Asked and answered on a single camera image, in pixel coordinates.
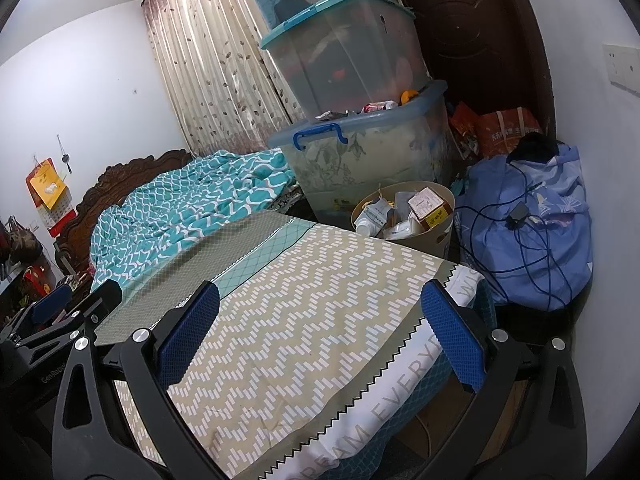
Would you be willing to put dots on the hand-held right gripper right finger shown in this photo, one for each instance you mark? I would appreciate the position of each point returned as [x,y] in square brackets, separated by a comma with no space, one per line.
[452,340]

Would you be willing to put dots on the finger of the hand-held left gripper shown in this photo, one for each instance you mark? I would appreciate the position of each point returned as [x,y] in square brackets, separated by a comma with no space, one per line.
[47,305]
[102,297]

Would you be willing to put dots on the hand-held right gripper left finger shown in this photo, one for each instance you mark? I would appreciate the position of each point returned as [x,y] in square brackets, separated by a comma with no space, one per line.
[187,332]

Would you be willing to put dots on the beige wastebasket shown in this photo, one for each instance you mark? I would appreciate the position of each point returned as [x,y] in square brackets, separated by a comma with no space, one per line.
[435,240]

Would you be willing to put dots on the red box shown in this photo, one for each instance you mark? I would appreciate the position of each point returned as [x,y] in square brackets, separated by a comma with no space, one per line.
[37,277]

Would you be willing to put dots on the brown handbag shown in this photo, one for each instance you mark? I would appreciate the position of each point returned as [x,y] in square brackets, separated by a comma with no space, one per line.
[20,245]

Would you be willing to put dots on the white plastic wrapper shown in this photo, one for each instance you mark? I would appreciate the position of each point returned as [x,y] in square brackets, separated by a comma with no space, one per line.
[402,230]

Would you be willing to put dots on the teal patterned quilt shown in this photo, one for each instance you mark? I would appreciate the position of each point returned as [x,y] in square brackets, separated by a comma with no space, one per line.
[190,200]

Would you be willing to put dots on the dark carved wooden headboard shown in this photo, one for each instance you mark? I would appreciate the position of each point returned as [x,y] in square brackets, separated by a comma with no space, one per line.
[135,170]

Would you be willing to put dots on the brown labelled cardboard box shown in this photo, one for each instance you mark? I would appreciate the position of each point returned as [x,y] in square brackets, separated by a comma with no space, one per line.
[427,204]

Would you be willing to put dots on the black power adapter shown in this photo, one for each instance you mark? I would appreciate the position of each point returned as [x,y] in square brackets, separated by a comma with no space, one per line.
[517,216]

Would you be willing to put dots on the blue cloth bundle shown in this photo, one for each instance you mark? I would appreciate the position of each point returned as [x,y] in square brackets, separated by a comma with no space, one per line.
[500,195]

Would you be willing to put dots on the black cloth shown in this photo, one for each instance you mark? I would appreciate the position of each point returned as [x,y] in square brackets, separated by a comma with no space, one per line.
[535,149]

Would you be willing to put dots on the orange shopping bag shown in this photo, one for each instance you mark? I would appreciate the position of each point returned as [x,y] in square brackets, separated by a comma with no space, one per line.
[500,135]

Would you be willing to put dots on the red paper bag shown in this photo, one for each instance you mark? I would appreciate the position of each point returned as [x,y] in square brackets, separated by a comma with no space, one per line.
[462,125]

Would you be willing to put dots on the red and white packet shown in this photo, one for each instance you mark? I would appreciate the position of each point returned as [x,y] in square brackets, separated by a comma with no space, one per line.
[380,107]

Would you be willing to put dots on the small yellow toy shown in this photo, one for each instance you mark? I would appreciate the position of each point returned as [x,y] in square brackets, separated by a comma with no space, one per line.
[410,96]

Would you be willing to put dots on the leaf patterned curtain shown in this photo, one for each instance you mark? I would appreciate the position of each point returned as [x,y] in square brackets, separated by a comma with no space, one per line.
[210,60]

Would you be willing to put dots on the clear teal-lidded storage box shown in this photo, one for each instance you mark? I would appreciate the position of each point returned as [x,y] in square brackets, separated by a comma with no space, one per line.
[350,60]

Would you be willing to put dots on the dark brown wooden door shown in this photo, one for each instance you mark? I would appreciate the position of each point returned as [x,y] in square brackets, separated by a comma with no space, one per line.
[475,35]

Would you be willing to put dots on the yellow and red wall calendar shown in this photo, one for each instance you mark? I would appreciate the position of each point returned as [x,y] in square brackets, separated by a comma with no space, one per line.
[47,185]

